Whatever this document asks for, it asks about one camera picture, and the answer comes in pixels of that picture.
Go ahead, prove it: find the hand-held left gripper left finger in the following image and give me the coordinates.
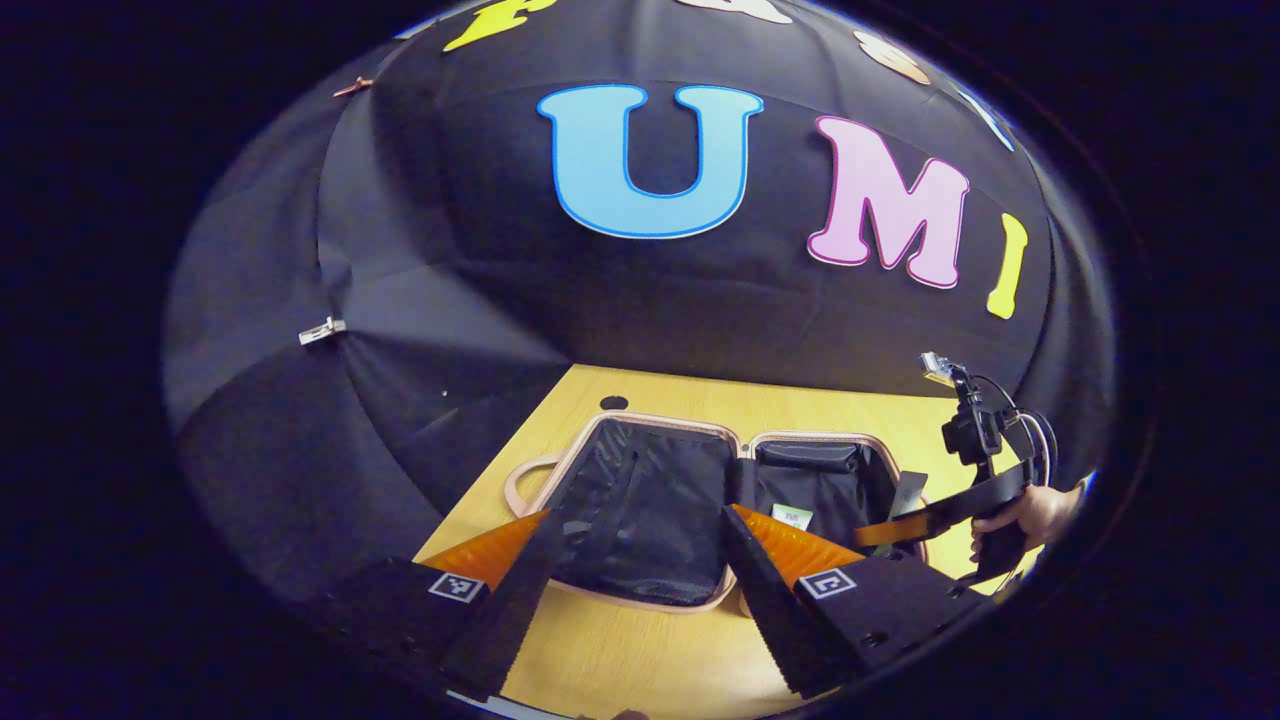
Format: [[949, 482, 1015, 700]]
[[305, 510, 563, 701]]

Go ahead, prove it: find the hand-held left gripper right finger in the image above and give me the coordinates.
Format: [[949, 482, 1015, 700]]
[[722, 505, 986, 699]]

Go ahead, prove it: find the pale slim skin care tube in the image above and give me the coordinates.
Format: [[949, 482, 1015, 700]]
[[888, 470, 929, 521]]

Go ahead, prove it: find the pale pink suitcase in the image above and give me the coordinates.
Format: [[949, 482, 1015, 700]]
[[503, 411, 931, 614]]

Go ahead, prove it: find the black backdrop cloth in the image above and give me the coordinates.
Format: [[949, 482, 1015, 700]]
[[165, 0, 1116, 601]]

